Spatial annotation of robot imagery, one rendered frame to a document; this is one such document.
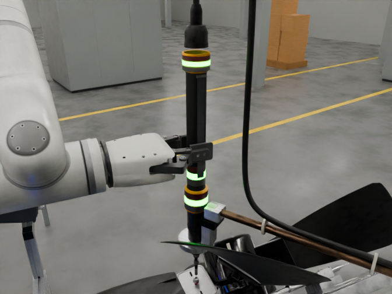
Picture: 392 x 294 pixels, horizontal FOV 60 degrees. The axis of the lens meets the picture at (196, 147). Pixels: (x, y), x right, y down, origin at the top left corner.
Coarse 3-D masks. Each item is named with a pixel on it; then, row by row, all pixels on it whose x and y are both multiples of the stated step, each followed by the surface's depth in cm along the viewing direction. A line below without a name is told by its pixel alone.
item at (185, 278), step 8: (184, 272) 74; (192, 272) 74; (200, 272) 74; (184, 280) 73; (192, 280) 72; (200, 280) 72; (208, 280) 72; (184, 288) 71; (192, 288) 71; (200, 288) 70; (208, 288) 70
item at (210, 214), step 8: (208, 208) 60; (216, 208) 60; (224, 208) 61; (208, 216) 61; (216, 216) 60; (200, 224) 62; (208, 224) 61; (216, 224) 61; (184, 232) 68; (208, 232) 62; (216, 232) 65; (184, 240) 66; (208, 240) 63; (184, 248) 64; (192, 248) 64; (200, 248) 64
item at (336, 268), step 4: (344, 264) 94; (332, 268) 90; (336, 268) 91; (308, 284) 83; (284, 288) 80; (288, 288) 80; (292, 288) 80; (296, 288) 81; (276, 292) 78; (280, 292) 78; (284, 292) 79; (288, 292) 80
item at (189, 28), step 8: (192, 8) 48; (200, 8) 49; (192, 16) 49; (200, 16) 49; (192, 24) 49; (200, 24) 49; (184, 32) 50; (192, 32) 49; (200, 32) 49; (184, 40) 51; (192, 40) 49; (200, 40) 49; (192, 216) 62; (200, 216) 63; (192, 224) 63; (192, 232) 64; (200, 232) 64; (192, 240) 65; (200, 240) 65
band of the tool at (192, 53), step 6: (186, 54) 50; (192, 54) 50; (198, 54) 50; (204, 54) 50; (186, 66) 51; (192, 66) 51; (198, 66) 51; (204, 66) 51; (192, 72) 51; (198, 72) 51; (204, 72) 52
